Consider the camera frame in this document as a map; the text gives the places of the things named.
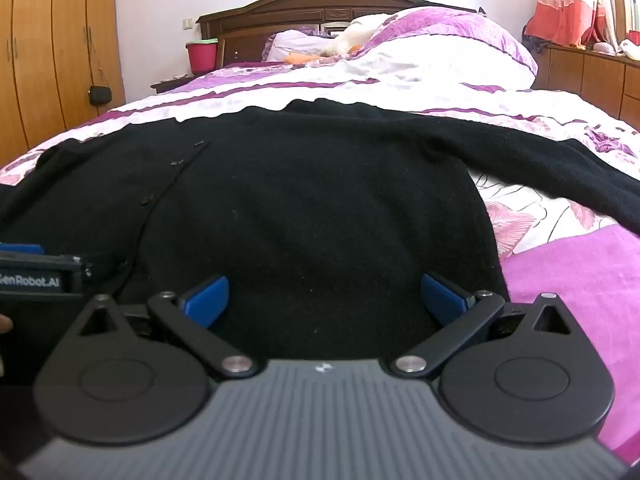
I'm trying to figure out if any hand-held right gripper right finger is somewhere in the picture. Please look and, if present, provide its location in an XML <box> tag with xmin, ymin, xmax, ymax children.
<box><xmin>390</xmin><ymin>272</ymin><xmax>576</xmax><ymax>380</ymax></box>

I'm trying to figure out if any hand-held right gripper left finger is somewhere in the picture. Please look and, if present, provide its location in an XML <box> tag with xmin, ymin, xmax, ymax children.
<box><xmin>75</xmin><ymin>274</ymin><xmax>259</xmax><ymax>380</ymax></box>

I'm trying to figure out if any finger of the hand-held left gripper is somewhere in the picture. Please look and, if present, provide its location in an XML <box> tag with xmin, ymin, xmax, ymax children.
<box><xmin>0</xmin><ymin>242</ymin><xmax>45</xmax><ymax>256</ymax></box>

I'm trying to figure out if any black knit sweater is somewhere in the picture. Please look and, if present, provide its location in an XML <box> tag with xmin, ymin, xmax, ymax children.
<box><xmin>0</xmin><ymin>99</ymin><xmax>640</xmax><ymax>361</ymax></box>

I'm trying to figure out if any purple floral quilt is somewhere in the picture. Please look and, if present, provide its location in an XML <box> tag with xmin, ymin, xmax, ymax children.
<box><xmin>0</xmin><ymin>50</ymin><xmax>640</xmax><ymax>466</ymax></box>

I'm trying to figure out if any light wooden wardrobe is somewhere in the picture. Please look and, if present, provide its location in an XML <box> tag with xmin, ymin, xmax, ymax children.
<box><xmin>0</xmin><ymin>0</ymin><xmax>126</xmax><ymax>167</ymax></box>

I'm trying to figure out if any dark wooden nightstand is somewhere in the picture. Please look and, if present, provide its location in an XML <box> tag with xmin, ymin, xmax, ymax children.
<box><xmin>150</xmin><ymin>74</ymin><xmax>194</xmax><ymax>94</ymax></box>

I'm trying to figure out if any large purple white pillow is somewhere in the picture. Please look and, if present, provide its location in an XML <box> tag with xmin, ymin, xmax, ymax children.
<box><xmin>345</xmin><ymin>6</ymin><xmax>539</xmax><ymax>92</ymax></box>

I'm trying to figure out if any wooden dresser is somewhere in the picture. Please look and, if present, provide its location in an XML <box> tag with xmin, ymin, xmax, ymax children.
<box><xmin>532</xmin><ymin>42</ymin><xmax>640</xmax><ymax>122</ymax></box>

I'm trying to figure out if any small lavender pillow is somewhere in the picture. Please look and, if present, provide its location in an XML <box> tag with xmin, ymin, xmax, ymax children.
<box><xmin>262</xmin><ymin>29</ymin><xmax>346</xmax><ymax>64</ymax></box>

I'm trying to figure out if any white plush toy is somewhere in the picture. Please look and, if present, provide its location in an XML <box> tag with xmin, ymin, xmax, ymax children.
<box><xmin>320</xmin><ymin>15</ymin><xmax>389</xmax><ymax>58</ymax></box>

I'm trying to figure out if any dark cloth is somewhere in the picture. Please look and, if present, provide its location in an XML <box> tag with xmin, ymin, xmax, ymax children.
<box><xmin>522</xmin><ymin>17</ymin><xmax>552</xmax><ymax>54</ymax></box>

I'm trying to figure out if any dark wooden headboard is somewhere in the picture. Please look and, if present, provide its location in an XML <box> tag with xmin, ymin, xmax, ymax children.
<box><xmin>196</xmin><ymin>0</ymin><xmax>488</xmax><ymax>68</ymax></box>

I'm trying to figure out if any orange pink curtain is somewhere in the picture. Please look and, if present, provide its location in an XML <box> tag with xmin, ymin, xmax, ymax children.
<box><xmin>525</xmin><ymin>0</ymin><xmax>640</xmax><ymax>49</ymax></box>

